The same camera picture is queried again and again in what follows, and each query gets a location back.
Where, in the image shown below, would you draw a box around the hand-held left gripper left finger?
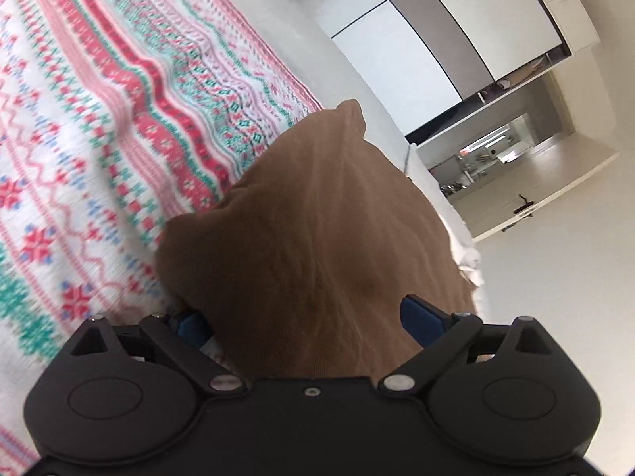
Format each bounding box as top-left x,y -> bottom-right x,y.
69,307 -> 247,393

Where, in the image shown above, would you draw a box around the white folded clothes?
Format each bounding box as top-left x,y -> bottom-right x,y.
404,144 -> 484,289

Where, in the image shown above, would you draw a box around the white door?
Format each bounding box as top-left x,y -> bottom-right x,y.
466,151 -> 621,245

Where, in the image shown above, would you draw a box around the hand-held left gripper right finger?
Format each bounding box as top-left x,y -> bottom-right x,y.
378,294 -> 555,393

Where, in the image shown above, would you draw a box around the white grey wardrobe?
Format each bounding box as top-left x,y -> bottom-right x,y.
292,0 -> 602,146

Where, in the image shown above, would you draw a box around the red green patterned blanket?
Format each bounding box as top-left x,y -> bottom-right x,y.
0,0 -> 325,459

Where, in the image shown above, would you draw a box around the brown coat with fur collar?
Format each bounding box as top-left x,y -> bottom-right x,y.
155,99 -> 479,382

